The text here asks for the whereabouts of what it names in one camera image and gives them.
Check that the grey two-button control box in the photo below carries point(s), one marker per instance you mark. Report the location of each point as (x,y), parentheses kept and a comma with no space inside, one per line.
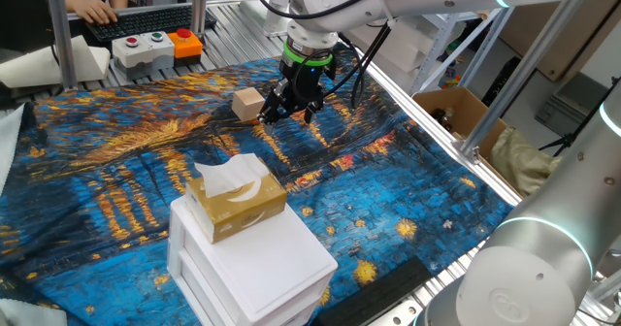
(143,49)

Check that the starry night painted tablecloth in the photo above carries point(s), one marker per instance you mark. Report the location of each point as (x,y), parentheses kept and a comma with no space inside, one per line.
(121,141)

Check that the brown cardboard sheet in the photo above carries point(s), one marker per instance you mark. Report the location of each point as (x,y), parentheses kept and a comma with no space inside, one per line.
(567,40)

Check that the black foam strip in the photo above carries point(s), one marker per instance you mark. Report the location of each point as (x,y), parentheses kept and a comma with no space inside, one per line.
(378,292)

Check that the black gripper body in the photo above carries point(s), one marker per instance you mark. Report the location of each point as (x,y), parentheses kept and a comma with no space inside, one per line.
(303,81)

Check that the aluminium table edge rail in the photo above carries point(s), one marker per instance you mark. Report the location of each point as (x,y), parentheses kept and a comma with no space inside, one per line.
(436,132)

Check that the grey plastic crate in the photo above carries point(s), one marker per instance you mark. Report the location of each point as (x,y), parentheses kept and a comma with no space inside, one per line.
(567,105)

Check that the olive cloth bag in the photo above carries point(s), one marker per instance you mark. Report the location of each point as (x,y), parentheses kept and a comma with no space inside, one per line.
(521,163)

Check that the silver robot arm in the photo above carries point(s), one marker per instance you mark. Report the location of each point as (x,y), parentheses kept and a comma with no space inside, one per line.
(533,277)

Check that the black computer keyboard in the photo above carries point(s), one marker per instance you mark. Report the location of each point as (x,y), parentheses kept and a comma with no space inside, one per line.
(145,21)

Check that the white tissue sheet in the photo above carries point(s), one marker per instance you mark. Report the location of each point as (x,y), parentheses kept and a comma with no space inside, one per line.
(228,173)

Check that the black tripod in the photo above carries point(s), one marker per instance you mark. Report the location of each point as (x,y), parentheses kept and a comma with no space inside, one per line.
(577,132)

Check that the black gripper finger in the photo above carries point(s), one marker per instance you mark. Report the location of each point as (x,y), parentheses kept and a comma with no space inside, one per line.
(271,111)
(312,108)

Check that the white metal shelf rack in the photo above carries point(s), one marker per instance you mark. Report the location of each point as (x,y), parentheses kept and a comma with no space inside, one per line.
(446,44)

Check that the aluminium frame post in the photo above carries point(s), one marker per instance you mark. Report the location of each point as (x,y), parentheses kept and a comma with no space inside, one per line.
(60,30)
(199,3)

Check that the bystander bare hand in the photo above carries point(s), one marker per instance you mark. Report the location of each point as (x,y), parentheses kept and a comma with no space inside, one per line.
(92,10)

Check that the orange emergency stop box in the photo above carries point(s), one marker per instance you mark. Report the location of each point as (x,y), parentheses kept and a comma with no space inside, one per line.
(185,45)

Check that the white plastic drawer unit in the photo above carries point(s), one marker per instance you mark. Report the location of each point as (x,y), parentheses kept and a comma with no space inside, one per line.
(271,268)

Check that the small wooden block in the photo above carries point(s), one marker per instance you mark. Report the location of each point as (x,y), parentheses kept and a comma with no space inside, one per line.
(246,104)

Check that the white foam wedge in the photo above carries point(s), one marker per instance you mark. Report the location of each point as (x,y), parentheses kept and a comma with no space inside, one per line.
(43,66)

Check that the gold tissue box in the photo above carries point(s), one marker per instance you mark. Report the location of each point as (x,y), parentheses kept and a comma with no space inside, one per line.
(242,209)

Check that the brown cardboard box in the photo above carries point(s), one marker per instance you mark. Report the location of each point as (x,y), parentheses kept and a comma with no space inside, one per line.
(466,107)

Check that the aluminium frame strut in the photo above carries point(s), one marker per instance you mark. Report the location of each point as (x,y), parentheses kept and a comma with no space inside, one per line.
(519,78)

